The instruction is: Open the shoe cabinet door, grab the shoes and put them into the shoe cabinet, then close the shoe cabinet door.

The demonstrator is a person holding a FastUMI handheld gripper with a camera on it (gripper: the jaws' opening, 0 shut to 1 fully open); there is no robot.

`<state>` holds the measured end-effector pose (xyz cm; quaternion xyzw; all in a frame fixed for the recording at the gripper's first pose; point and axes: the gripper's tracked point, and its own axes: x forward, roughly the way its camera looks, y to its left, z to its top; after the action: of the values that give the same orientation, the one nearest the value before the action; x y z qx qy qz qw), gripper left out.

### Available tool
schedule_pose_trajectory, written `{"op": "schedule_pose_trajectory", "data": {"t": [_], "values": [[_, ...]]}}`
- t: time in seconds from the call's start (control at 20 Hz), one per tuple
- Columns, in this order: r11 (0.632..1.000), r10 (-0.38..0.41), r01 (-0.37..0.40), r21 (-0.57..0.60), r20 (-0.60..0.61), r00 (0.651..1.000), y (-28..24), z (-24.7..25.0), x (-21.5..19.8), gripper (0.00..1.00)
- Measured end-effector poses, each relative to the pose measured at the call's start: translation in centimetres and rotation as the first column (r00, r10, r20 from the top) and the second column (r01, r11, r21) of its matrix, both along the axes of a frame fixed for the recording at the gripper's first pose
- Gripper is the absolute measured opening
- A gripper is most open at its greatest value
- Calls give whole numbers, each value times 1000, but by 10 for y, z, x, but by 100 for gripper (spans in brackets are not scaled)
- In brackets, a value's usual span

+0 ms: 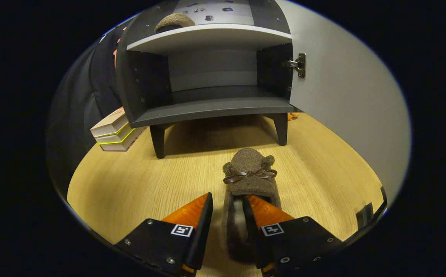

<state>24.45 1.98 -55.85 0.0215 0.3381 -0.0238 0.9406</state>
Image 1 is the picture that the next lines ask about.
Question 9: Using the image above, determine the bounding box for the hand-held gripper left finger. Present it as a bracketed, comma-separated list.
[115, 192, 214, 277]

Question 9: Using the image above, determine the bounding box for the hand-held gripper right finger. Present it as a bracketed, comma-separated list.
[242, 194, 343, 277]

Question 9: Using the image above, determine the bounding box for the brown fuzzy shoe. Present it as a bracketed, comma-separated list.
[155, 13, 196, 33]
[222, 148, 282, 264]

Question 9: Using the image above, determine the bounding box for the dark grey shoe cabinet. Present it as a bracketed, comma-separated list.
[115, 0, 302, 159]

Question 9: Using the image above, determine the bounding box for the metal door hinge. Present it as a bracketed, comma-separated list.
[288, 53, 307, 78]

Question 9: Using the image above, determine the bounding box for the yellow edged white book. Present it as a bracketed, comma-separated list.
[95, 123, 136, 145]

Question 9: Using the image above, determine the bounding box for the black backdrop cloth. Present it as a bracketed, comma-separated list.
[46, 23, 131, 200]

